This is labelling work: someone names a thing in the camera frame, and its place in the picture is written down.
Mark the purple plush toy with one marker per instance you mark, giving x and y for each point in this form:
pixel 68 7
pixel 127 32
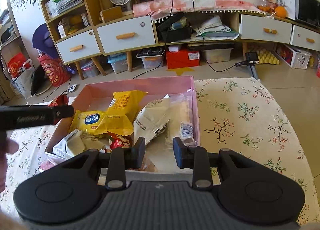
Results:
pixel 43 41

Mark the orange fruit lower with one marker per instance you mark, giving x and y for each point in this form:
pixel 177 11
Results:
pixel 280 11

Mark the clear wrapped cracker packet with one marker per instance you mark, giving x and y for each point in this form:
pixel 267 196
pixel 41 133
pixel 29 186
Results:
pixel 180 123

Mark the yellow chips packet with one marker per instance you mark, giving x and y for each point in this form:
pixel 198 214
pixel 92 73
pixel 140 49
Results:
pixel 88 121

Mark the pink folded blanket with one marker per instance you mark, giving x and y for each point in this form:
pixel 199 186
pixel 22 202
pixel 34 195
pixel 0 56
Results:
pixel 158 9

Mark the wooden white drawer cabinet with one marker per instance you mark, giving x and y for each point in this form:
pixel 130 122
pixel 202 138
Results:
pixel 132 32

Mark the left hand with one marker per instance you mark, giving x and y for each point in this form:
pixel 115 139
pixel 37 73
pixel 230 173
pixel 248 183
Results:
pixel 8 147

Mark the white gift box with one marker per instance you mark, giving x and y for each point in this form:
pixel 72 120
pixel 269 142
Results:
pixel 295 57

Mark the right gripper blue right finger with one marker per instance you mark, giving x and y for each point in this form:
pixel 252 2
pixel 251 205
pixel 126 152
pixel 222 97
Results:
pixel 199 160

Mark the black white microwave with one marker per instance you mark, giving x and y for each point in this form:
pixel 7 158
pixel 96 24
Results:
pixel 304 11

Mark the pink cardboard box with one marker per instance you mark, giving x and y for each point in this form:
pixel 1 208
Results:
pixel 99 96

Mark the floral tablecloth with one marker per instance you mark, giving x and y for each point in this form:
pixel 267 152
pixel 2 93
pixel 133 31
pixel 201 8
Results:
pixel 236 113

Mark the red box under cabinet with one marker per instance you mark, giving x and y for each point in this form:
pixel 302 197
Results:
pixel 183 58

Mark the blue lid plastic bin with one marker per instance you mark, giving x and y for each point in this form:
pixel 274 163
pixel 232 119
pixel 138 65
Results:
pixel 118 62

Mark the clear plastic bin right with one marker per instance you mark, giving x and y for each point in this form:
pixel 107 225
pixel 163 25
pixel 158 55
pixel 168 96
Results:
pixel 217 55

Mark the white triangular snack packet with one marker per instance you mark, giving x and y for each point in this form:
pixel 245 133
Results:
pixel 76 143

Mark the black camera on tripod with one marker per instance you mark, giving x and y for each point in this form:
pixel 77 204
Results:
pixel 251 60

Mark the black storage bin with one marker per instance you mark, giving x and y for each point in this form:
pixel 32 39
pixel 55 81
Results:
pixel 174 28

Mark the yellow egg tray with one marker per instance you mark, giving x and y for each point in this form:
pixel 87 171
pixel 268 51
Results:
pixel 264 56

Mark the yellow biscuit packet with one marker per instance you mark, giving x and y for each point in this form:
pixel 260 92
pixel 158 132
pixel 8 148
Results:
pixel 122 111

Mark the red snack packet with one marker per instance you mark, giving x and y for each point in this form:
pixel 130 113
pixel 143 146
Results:
pixel 117 141

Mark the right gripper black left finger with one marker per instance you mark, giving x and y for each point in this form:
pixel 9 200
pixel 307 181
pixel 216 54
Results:
pixel 118 161

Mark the red gift bag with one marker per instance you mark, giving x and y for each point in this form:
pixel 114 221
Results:
pixel 56 72

